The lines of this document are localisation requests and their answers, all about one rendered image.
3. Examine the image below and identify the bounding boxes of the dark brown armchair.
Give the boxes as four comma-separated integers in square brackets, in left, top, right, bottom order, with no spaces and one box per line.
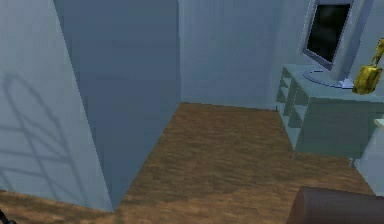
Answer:
[285,186,384,224]

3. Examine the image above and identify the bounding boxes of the pale green cabinet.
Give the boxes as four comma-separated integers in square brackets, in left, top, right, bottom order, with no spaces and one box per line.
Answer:
[275,64,384,161]

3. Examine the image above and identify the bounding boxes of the grey television set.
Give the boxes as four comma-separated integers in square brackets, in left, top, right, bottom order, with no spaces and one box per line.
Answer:
[298,0,375,90]

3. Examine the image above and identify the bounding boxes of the pale white furniture piece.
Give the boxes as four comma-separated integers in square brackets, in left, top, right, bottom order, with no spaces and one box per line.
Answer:
[353,118,384,197]

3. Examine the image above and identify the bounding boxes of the black object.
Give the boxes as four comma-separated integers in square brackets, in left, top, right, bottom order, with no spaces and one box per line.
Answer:
[0,209,17,224]

